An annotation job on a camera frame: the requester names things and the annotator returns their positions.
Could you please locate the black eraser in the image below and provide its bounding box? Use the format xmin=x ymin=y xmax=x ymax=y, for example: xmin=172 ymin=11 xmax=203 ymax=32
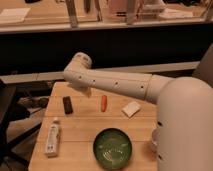
xmin=63 ymin=96 xmax=73 ymax=114

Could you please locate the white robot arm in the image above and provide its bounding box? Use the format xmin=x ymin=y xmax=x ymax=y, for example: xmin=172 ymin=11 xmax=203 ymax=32
xmin=63 ymin=52 xmax=213 ymax=171

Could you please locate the white plastic bottle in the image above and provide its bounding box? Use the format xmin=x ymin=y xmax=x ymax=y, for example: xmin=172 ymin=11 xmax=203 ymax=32
xmin=45 ymin=117 xmax=60 ymax=157

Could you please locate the white sponge block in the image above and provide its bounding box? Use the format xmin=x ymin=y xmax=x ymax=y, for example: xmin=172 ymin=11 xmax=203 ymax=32
xmin=122 ymin=101 xmax=141 ymax=117

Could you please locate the grey metal post right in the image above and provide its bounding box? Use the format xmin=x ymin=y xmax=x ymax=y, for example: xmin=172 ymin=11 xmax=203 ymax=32
xmin=126 ymin=0 xmax=136 ymax=25

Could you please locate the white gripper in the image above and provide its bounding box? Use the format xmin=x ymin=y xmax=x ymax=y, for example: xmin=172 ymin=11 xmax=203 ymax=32
xmin=68 ymin=83 xmax=92 ymax=98

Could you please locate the green ceramic bowl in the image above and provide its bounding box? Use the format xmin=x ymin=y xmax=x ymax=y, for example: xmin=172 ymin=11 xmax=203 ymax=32
xmin=93 ymin=128 xmax=132 ymax=170

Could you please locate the grey metal post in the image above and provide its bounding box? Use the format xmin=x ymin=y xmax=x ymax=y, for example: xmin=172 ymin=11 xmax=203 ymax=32
xmin=126 ymin=0 xmax=136 ymax=25
xmin=66 ymin=0 xmax=78 ymax=28

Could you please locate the white paper sheet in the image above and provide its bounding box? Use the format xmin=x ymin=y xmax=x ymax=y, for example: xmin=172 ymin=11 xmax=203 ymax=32
xmin=0 ymin=8 xmax=30 ymax=24

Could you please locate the orange carrot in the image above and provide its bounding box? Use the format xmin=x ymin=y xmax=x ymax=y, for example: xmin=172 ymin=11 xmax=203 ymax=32
xmin=101 ymin=95 xmax=107 ymax=112

